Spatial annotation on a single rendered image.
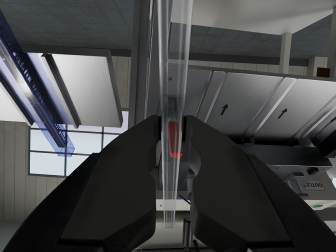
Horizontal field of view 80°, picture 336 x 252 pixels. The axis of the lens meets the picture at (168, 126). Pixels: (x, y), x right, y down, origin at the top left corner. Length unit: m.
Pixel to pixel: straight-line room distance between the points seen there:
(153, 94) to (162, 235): 0.38
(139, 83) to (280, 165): 0.36
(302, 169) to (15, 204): 4.75
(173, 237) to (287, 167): 0.32
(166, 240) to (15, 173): 4.28
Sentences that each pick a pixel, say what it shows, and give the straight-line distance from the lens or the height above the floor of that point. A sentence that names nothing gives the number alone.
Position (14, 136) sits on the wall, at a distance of 4.60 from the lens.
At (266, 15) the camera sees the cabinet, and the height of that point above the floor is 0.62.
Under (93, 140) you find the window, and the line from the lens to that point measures 3.84.
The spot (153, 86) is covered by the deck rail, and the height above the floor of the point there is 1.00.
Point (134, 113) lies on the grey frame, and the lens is 0.51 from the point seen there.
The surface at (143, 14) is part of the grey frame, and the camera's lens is 0.56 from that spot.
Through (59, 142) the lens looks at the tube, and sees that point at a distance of 0.21.
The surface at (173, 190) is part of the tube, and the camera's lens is 0.20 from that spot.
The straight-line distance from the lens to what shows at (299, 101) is 0.41.
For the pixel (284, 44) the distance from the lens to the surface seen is 1.20.
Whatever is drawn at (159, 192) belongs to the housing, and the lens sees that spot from 0.49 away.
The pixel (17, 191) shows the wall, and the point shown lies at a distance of 4.80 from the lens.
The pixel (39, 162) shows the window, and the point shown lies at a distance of 4.38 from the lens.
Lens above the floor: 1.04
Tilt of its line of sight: 4 degrees up
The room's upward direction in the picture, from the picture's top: 177 degrees counter-clockwise
